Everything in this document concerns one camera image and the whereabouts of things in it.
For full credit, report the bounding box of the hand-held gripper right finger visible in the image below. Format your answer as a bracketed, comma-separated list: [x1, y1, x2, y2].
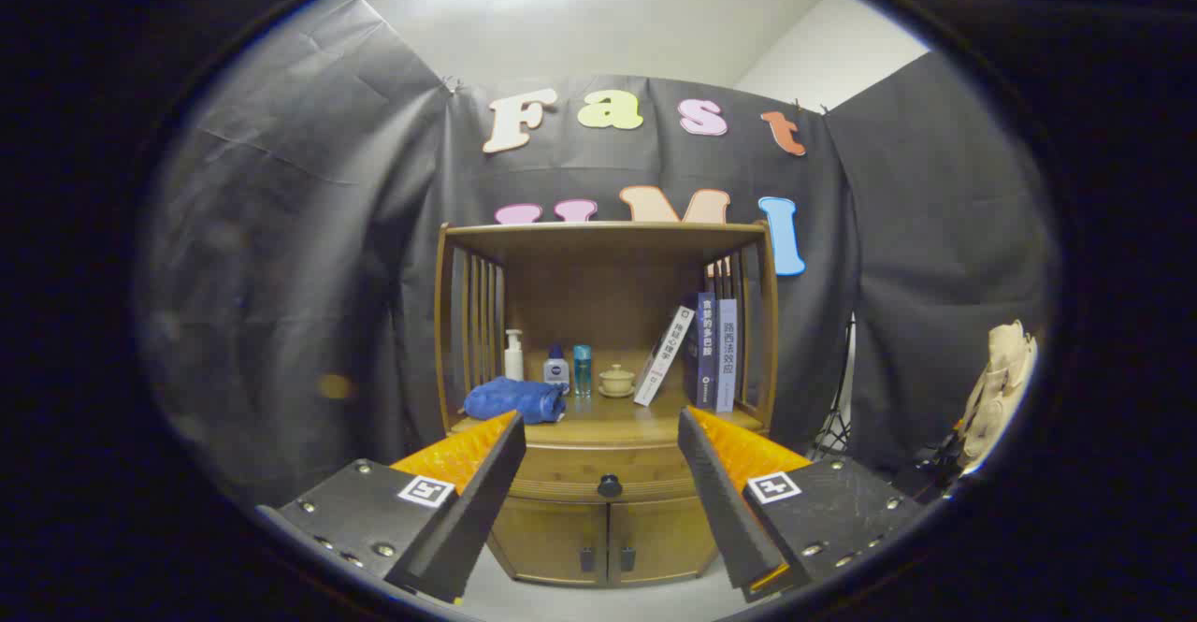
[677, 405, 936, 604]

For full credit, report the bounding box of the beige fabric bag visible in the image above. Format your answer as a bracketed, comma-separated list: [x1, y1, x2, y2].
[959, 320, 1039, 469]

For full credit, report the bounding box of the white book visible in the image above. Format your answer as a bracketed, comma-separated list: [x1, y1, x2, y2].
[633, 304, 698, 408]

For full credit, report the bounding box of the black backdrop cloth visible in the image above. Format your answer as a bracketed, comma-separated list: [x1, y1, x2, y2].
[136, 0, 1062, 511]

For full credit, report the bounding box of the dark blue book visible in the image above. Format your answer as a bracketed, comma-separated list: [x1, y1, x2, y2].
[683, 291, 719, 410]

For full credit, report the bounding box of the blue folded towel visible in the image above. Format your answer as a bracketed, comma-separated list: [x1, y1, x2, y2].
[463, 376, 569, 425]

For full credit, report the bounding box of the wooden drawer with black knob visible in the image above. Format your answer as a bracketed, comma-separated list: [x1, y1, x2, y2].
[510, 442, 698, 503]

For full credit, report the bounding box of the wooden countertop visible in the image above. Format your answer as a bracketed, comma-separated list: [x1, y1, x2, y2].
[449, 383, 768, 447]

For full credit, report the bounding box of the wooden cabinet door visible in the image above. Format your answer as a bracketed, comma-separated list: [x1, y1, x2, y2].
[608, 499, 719, 586]
[488, 500, 611, 588]

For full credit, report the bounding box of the black tripod stand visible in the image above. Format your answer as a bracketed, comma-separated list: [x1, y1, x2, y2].
[809, 318, 857, 459]

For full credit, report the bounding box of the wooden cabinet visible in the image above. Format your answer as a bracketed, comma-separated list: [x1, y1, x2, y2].
[433, 220, 780, 590]

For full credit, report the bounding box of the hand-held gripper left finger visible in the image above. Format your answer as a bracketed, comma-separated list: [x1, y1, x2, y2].
[257, 409, 527, 604]

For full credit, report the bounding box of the pale grey book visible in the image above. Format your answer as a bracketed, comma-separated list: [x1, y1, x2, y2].
[715, 297, 738, 414]

